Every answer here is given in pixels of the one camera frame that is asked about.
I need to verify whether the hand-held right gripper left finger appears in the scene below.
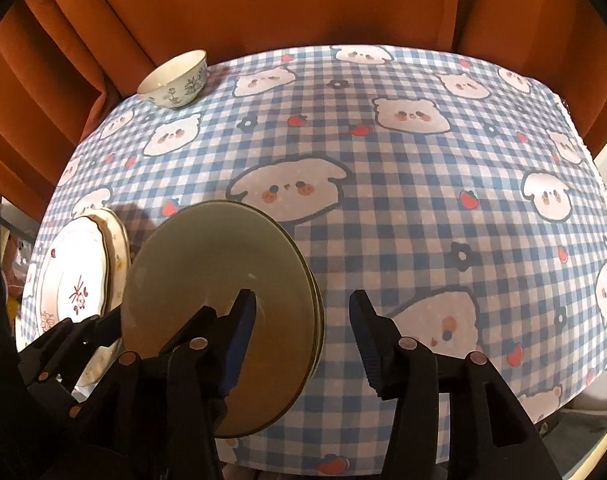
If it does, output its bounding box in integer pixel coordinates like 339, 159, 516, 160
78, 287, 258, 480

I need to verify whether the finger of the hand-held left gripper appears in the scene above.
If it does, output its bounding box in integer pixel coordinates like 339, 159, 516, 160
16, 305, 124, 388
54, 350, 129, 423

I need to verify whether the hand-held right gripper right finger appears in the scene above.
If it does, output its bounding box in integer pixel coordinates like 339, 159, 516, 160
348, 290, 549, 480

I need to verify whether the red print scalloped plate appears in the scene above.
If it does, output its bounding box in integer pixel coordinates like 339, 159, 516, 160
35, 215, 109, 346

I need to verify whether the yellow floral plate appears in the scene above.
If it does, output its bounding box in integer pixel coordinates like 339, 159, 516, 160
21, 210, 132, 388

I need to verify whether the clear plastic packaging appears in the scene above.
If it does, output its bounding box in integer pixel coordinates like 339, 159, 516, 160
0, 195, 42, 311

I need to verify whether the blue checked printed tablecloth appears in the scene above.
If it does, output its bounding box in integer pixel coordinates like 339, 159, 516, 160
14, 45, 607, 476

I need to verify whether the dark cloth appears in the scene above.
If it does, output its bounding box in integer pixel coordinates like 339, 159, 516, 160
533, 407, 607, 463

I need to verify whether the orange curtain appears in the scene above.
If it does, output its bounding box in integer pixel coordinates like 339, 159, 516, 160
0, 0, 607, 221

